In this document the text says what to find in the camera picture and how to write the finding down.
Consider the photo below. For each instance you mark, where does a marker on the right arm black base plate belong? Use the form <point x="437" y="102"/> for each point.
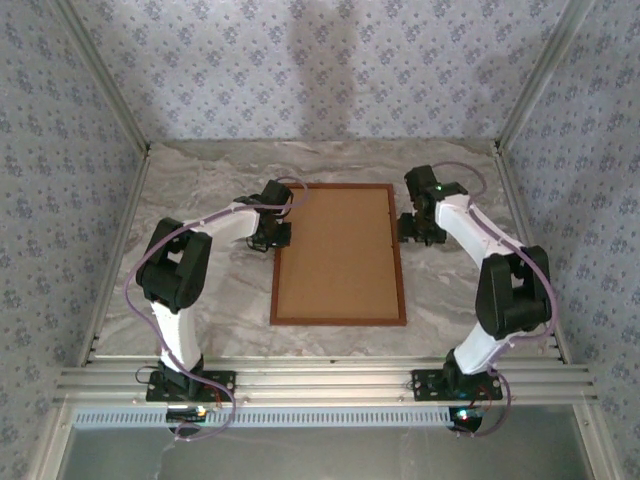
<point x="425" y="385"/>

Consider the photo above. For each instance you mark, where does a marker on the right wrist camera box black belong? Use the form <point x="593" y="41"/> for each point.
<point x="420" y="180"/>

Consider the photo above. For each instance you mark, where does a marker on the aluminium corner post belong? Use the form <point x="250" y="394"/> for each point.
<point x="110" y="85"/>
<point x="540" y="70"/>

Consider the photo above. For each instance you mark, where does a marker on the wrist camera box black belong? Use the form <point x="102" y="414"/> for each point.
<point x="276" y="195"/>
<point x="420" y="180"/>

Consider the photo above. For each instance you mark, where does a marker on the brown fibreboard backing board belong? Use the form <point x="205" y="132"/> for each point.
<point x="340" y="250"/>

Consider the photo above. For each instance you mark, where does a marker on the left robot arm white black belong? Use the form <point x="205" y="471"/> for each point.
<point x="175" y="330"/>

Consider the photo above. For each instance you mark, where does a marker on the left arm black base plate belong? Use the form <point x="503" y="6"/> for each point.
<point x="222" y="382"/>

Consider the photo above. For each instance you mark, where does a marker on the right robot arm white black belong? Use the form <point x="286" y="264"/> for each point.
<point x="465" y="225"/>

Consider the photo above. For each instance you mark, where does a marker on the aluminium mounting rail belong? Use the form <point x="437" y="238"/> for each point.
<point x="325" y="382"/>

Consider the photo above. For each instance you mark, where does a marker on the dark brown wooden picture frame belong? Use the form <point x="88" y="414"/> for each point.
<point x="340" y="322"/>

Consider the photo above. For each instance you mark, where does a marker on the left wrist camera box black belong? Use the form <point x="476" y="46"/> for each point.
<point x="276" y="195"/>

